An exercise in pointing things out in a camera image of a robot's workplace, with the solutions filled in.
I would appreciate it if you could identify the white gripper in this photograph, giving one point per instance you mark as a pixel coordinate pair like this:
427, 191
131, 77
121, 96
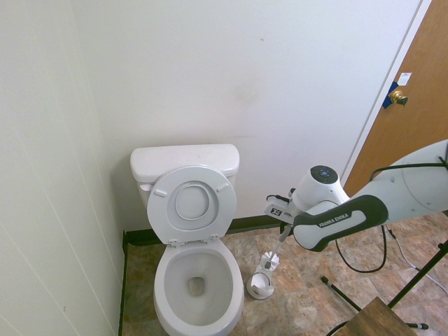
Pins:
276, 211

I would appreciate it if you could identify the white toilet brush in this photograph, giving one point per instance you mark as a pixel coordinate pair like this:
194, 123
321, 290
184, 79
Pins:
270, 259

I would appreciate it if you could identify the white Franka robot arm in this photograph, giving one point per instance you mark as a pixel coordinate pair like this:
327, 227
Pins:
350, 217

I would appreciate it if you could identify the black baseboard behind toilet tank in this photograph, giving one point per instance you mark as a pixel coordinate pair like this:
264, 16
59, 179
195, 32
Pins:
252, 224

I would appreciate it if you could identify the white toilet brush holder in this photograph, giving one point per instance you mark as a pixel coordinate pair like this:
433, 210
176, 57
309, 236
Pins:
260, 285

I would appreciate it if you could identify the white toilet seat with lid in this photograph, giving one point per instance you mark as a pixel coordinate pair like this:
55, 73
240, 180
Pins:
192, 217

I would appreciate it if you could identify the white toilet tank lid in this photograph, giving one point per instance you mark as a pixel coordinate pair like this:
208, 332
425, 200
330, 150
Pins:
182, 157

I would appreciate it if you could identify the white toilet bowl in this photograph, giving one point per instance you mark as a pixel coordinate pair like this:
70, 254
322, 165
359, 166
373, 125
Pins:
199, 315

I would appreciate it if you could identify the black baseboard beside toilet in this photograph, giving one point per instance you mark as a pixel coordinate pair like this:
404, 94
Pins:
122, 280

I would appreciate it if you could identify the blue tape strip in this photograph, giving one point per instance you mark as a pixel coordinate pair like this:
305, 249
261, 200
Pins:
389, 99

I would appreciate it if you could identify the brass door knob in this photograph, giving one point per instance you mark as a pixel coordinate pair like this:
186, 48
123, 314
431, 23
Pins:
398, 96

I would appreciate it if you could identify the white door sticker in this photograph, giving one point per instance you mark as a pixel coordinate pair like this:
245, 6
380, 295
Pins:
405, 78

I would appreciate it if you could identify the brown wooden door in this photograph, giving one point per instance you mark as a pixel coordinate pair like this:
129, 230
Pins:
420, 52

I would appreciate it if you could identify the black camera tripod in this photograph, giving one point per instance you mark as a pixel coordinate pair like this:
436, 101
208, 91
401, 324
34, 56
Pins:
420, 276

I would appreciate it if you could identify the white door frame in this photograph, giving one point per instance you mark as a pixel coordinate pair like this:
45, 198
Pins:
395, 70

